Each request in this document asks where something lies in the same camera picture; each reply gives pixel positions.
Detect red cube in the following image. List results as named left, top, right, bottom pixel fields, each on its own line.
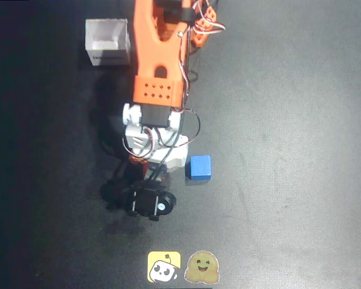
left=142, top=164, right=170, bottom=183

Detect smiling face sticker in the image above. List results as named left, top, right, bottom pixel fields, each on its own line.
left=184, top=250, right=220, bottom=284

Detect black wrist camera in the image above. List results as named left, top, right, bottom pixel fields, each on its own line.
left=125, top=179, right=177, bottom=223

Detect blue cube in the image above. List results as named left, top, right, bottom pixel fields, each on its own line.
left=189, top=155, right=212, bottom=181

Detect yellow robot sticker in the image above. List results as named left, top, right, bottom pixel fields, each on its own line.
left=147, top=250, right=182, bottom=283

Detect white and red servo wires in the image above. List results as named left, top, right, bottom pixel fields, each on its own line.
left=177, top=0, right=227, bottom=117

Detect white cardboard box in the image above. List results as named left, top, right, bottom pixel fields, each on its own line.
left=84, top=18, right=131, bottom=67

